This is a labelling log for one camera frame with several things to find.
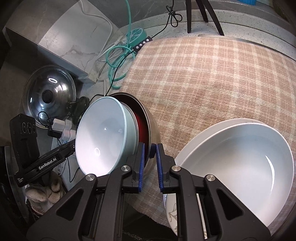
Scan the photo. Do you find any white pale blue bowl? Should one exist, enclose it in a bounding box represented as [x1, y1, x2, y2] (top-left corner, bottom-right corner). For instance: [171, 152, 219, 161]
[75, 96, 139, 177]

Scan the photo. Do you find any white plate gold leaf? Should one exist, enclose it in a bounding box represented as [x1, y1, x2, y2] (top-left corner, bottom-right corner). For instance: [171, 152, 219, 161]
[175, 118, 295, 233]

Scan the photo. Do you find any large steel bowl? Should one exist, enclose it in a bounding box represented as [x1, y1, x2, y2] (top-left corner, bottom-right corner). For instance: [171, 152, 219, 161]
[110, 92, 161, 179]

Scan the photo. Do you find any small steel red bowl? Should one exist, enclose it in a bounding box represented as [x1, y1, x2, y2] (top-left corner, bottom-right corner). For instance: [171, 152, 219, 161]
[130, 106, 149, 159]

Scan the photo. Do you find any left gloved hand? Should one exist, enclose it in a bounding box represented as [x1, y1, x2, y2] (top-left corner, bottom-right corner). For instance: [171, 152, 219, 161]
[25, 171, 66, 215]

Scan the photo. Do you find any white charger plug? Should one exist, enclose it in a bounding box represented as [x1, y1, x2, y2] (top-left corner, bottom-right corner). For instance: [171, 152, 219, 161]
[48, 118, 76, 142]

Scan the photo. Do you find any glass pot lid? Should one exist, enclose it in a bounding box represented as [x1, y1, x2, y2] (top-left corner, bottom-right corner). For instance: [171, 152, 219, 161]
[22, 65, 76, 128]

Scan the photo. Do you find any checkered beige table cloth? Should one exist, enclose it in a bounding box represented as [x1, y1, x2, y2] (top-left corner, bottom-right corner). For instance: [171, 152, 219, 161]
[121, 37, 295, 212]

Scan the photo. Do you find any black power strip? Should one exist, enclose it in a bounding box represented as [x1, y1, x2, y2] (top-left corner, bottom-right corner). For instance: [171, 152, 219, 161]
[133, 36, 152, 53]

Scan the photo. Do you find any black tripod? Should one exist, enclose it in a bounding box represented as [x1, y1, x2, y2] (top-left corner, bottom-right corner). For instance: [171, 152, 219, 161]
[185, 0, 224, 36]

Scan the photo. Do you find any blue silicone cup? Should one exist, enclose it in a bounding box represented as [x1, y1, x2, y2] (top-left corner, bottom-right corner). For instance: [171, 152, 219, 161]
[239, 0, 257, 6]

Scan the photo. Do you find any black clamp mount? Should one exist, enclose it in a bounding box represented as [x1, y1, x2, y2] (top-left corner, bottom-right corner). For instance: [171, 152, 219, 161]
[66, 96, 90, 126]

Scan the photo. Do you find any teal cable coil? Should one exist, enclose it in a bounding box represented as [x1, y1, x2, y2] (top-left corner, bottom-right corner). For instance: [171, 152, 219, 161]
[105, 0, 149, 90]

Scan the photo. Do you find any white cable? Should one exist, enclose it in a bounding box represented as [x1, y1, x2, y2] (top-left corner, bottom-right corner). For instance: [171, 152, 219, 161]
[78, 0, 121, 93]

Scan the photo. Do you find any black cable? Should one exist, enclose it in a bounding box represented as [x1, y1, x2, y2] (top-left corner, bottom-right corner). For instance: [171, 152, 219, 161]
[36, 0, 183, 183]

